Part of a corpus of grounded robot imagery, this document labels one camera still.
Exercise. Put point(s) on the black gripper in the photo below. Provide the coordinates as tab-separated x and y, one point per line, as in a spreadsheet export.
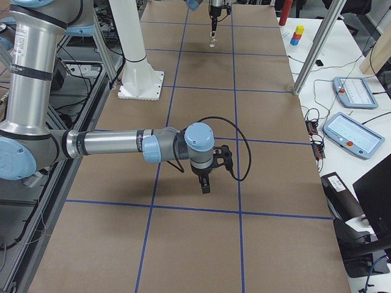
214	12
199	173

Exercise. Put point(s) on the brass white PPR valve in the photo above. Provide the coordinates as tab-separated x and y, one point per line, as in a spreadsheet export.
212	42

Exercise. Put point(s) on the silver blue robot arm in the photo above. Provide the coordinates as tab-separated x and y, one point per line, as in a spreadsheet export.
28	145
218	10

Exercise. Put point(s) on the red cylinder bottle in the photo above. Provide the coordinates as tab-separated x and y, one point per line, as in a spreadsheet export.
285	12

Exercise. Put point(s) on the blue wooden block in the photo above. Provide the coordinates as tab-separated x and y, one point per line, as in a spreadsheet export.
294	42

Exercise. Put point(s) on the red wooden block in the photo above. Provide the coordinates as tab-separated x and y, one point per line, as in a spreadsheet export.
296	36

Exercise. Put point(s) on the yellow wooden block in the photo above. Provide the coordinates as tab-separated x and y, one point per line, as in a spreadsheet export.
299	30

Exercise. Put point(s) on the orange circuit board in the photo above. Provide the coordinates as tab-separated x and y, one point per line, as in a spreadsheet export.
316	140

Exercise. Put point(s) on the black brown box device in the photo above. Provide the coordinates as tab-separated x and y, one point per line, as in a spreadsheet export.
342	200

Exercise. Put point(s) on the near teach pendant tablet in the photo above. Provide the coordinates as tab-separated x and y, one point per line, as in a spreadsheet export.
353	136

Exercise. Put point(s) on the teach pendant tablet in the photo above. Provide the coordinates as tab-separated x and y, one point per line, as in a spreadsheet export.
354	93
353	136

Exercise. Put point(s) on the far teach pendant tablet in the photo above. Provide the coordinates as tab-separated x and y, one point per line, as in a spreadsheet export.
354	93

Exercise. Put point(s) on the black monitor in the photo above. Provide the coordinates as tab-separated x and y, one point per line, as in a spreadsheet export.
373	193

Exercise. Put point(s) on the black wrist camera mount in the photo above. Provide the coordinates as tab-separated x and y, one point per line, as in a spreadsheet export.
222	156

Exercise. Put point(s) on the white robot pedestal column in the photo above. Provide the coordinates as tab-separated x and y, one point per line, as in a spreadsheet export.
139	80

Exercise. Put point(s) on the aluminium frame post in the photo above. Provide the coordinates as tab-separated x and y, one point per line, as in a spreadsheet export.
320	38

